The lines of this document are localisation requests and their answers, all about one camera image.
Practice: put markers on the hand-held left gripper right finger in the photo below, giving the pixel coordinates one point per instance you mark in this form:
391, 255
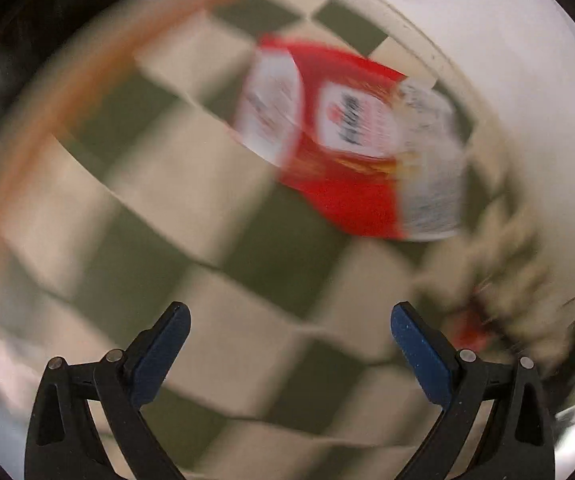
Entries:
420, 355

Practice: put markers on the small red sachet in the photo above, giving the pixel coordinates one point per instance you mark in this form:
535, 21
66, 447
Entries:
470, 330

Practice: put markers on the green white checkered tablecloth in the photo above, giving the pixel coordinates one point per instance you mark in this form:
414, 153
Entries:
247, 310

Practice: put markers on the red snack packet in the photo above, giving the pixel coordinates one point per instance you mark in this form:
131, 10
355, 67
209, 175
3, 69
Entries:
347, 180

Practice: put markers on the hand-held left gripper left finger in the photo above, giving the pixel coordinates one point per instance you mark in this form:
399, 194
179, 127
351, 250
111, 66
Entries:
160, 355

